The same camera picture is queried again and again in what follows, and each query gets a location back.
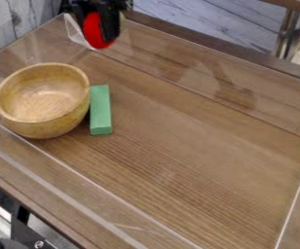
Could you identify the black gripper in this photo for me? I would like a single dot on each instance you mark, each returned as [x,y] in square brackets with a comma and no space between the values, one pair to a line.
[110,15]

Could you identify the red plush strawberry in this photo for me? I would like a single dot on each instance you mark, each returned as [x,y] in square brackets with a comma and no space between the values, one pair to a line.
[92,32]

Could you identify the wooden bowl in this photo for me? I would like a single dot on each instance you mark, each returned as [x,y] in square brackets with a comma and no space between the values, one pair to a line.
[44,100]

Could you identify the green rectangular block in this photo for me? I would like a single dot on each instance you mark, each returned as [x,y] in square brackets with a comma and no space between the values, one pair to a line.
[100,118]

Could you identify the metal table leg background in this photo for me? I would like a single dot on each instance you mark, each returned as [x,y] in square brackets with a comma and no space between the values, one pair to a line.
[287,38]

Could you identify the clear acrylic corner bracket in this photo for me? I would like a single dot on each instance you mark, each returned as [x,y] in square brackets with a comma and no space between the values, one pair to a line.
[73,31]

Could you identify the black table clamp bracket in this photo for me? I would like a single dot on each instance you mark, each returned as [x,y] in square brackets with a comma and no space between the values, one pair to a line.
[23,234]

